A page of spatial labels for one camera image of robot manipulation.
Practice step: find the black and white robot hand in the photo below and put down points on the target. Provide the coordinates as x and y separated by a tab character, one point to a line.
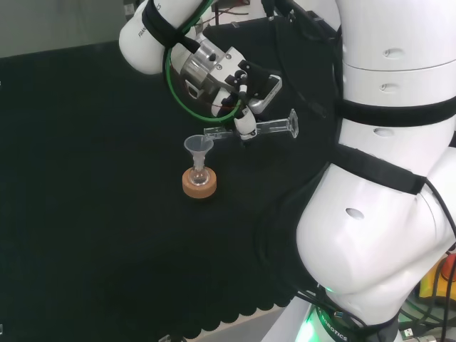
246	124

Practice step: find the clear graduated cylinder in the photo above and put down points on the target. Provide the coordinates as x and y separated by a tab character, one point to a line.
274	124

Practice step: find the clear round-bottom flask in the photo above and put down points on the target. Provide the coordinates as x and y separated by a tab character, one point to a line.
198	177

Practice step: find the clear plastic funnel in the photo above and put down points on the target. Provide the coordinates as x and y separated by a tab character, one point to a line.
198	146

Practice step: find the black bench cloth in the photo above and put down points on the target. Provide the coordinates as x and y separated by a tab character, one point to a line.
107	178

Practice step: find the yellow stop button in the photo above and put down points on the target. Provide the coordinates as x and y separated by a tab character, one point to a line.
431	285

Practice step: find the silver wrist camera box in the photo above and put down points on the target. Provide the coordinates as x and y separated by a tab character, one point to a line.
268	93

